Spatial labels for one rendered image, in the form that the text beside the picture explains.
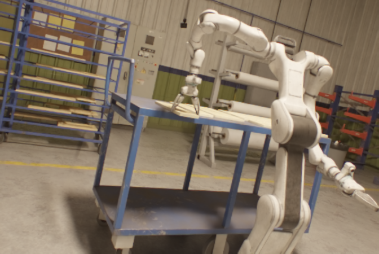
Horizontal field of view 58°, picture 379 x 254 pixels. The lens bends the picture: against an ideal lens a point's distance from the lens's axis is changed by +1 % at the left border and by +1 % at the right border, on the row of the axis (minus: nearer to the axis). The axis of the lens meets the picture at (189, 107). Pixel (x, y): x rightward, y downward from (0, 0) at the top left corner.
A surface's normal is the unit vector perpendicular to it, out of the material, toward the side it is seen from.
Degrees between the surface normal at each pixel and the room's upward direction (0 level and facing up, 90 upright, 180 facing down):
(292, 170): 73
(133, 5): 90
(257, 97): 90
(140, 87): 90
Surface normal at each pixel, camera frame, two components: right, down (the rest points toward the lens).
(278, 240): 0.18, 0.50
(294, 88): 0.34, -0.22
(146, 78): 0.43, 0.16
